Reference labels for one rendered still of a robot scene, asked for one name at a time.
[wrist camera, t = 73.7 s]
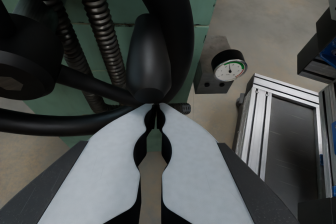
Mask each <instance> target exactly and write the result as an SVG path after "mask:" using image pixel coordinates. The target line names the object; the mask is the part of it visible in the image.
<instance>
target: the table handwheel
mask: <svg viewBox="0 0 336 224"><path fill-rule="evenodd" d="M61 1H62V2H63V6H64V7H65V4H66V1H67V0H61ZM142 1H143V3H144V4H145V6H146V8H147V10H148V12H149V13H150V14H153V15H155V16H156V17H157V18H158V20H159V22H160V27H161V30H162V33H163V36H164V39H165V43H166V48H167V52H168V56H169V60H170V69H171V88H170V90H169V91H168V92H167V94H166V95H165V96H164V98H163V99H162V100H161V101H159V102H156V103H154V104H160V103H165V104H168V103H169V102H170V101H171V100H172V99H173V98H174V97H175V95H176V94H177V93H178V92H179V90H180V89H181V87H182V86H183V84H184V82H185V80H186V78H187V75H188V73H189V70H190V67H191V63H192V59H193V54H194V46H195V31H194V21H193V14H192V8H191V4H190V0H142ZM58 24H59V18H58V13H57V12H55V11H54V9H53V7H52V6H47V5H46V4H45V3H44V2H43V1H41V0H19V1H18V3H17V5H16V6H15V8H14V10H13V12H12V13H8V11H7V9H6V7H5V5H4V4H3V2H2V0H0V97H2V98H6V99H11V100H20V101H28V100H34V99H38V98H41V97H44V96H47V95H48V94H50V93H51V92H52V91H53V90H54V88H55V84H56V83H58V84H61V85H64V86H68V87H71V88H74V89H78V90H81V91H84V92H88V93H91V94H94V95H98V96H101V97H104V98H107V99H110V100H112V101H115V102H118V103H121V104H124V106H121V107H119V108H116V109H113V110H109V111H106V112H101V113H96V114H88V115H76V116H56V115H42V114H33V113H25V112H19V111H14V110H9V109H4V108H0V132H4V133H11V134H19V135H29V136H43V137H75V136H88V135H94V134H95V133H97V132H98V131H99V130H101V129H102V128H103V127H105V126H106V125H108V124H109V123H111V122H113V121H114V120H116V119H118V118H120V117H122V116H124V115H125V114H127V113H129V112H131V111H133V110H135V109H137V108H139V107H140V106H142V105H144V104H145V103H141V102H139V101H137V100H136V99H135V98H134V97H133V95H132V94H131V93H130V92H129V91H128V90H126V89H123V88H120V87H117V86H115V85H112V84H109V83H106V82H104V81H102V80H99V79H97V78H94V77H92V76H89V75H87V74H85V73H82V72H80V71H77V70H75V69H72V68H70V67H68V66H65V65H63V64H61V63H62V60H63V56H64V47H63V44H62V42H61V41H60V39H59V38H58V37H57V36H56V34H55V33H56V30H57V27H58Z"/></svg>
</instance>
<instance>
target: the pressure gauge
mask: <svg viewBox="0 0 336 224"><path fill-rule="evenodd" d="M211 66H212V71H213V76H214V78H215V79H216V80H218V81H221V82H230V81H233V80H236V79H238V78H240V77H241V76H243V75H244V74H245V72H246V71H247V68H248V65H247V63H246V62H245V59H244V56H243V54H242V53H241V52H240V51H239V50H236V49H227V50H224V51H222V52H220V53H218V54H217V55H216V56H215V57H214V58H213V59H212V61H211ZM229 66H230V67H229ZM229 70H231V73H229Z"/></svg>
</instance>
